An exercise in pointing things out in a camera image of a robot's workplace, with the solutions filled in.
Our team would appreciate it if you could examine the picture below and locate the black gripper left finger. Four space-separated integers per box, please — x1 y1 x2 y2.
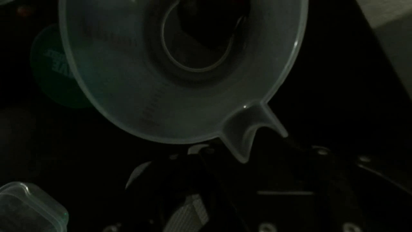
107 145 241 232

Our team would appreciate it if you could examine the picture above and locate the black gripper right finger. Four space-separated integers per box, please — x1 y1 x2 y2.
256 140 412 232

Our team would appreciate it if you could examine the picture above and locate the clear plastic measuring jug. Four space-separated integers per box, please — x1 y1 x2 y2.
58 0 309 162

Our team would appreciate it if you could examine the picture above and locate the clear square plastic container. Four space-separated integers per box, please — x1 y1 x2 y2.
0 181 70 232

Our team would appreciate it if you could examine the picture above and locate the green round lid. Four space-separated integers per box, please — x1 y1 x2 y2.
30 24 92 108

